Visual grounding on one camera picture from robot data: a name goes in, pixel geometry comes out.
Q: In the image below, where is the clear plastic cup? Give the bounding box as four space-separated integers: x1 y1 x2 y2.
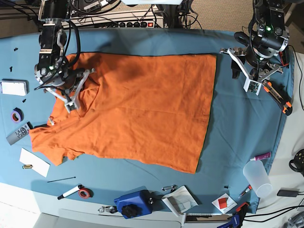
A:
243 161 272 198

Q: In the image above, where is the metal carabiner clip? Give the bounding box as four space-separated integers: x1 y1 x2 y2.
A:
162 185 177 192

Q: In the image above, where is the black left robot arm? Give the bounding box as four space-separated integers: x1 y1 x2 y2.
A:
220 0 290 95

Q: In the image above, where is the small black device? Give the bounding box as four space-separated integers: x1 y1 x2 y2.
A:
277 188 299 198

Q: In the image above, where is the white paper card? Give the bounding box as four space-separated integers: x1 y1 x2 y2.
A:
19 148 50 178

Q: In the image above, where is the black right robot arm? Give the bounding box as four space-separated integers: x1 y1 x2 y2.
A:
34 0 95 113

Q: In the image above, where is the grey remote control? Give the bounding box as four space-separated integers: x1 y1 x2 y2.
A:
6 122 33 145

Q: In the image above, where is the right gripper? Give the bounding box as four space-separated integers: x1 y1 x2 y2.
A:
34 65 95 113

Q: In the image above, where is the purple tape roll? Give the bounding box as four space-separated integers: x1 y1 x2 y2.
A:
11 107 24 123

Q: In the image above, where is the metal key ring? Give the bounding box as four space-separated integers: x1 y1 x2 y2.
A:
97 206 117 214

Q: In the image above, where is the red tape roll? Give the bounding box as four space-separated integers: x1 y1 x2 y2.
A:
78 188 93 199

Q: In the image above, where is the blue table cloth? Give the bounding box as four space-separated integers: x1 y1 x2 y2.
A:
0 28 286 213

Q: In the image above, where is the blue orange clamp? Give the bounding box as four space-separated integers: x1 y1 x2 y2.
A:
218 202 250 228

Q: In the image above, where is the white phone box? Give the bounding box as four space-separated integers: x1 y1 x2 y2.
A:
0 80 28 96

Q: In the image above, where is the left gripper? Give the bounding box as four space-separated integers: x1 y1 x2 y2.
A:
220 47 283 95

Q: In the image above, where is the orange t-shirt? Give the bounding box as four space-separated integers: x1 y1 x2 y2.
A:
29 53 217 174

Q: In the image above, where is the purple glue tube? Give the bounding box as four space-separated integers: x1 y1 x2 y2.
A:
250 152 271 161

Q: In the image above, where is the orange black utility knife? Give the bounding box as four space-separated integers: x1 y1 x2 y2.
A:
262 80 293 116

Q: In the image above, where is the folded paper booklet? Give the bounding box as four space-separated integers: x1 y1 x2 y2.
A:
161 186 198 217

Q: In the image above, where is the black thin stick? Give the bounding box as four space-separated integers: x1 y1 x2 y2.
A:
47 176 76 183

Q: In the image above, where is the white black marker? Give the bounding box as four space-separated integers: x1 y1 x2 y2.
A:
57 184 83 200

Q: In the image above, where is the white card red square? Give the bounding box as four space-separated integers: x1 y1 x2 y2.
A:
212 193 237 214

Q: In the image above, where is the gold battery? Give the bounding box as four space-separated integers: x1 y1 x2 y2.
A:
22 165 33 169

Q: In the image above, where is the blue plastic device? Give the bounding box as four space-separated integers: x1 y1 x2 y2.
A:
114 190 153 219

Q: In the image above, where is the red pen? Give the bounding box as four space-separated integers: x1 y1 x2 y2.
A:
239 185 252 198

